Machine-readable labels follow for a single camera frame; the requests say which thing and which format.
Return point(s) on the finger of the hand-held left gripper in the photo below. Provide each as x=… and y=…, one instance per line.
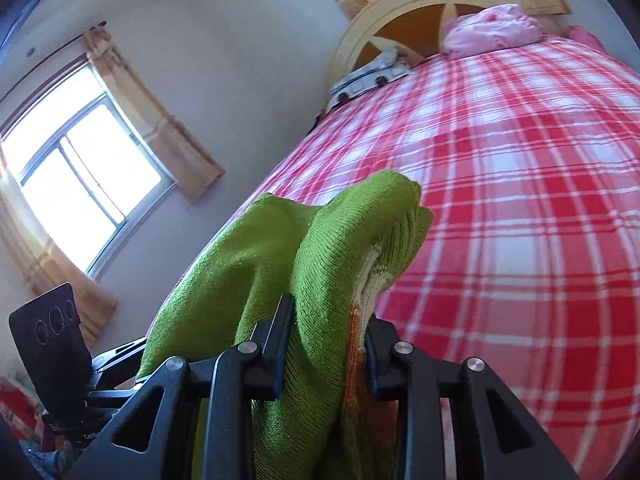
x=112, y=396
x=122, y=352

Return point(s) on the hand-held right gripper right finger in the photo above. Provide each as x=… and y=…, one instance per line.
x=380, y=365

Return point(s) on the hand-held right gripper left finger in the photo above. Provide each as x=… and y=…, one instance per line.
x=275, y=355

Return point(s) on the green knitted sweater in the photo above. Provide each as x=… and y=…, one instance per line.
x=280, y=240

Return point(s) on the beige side window curtain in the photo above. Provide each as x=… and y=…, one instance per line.
x=165, y=140
x=50, y=270

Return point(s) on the red printed object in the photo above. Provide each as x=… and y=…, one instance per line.
x=17, y=405

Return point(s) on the bed with red plaid sheet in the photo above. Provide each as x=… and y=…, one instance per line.
x=500, y=160

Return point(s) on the grey patterned pillow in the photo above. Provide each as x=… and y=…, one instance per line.
x=365, y=77

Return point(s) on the cream and brown wooden headboard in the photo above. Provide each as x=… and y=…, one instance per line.
x=415, y=25

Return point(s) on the pink pillow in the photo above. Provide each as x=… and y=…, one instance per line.
x=490, y=27

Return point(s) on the pink cloth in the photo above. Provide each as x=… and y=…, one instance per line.
x=587, y=39

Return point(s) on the side wall window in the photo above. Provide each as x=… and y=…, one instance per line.
x=75, y=180

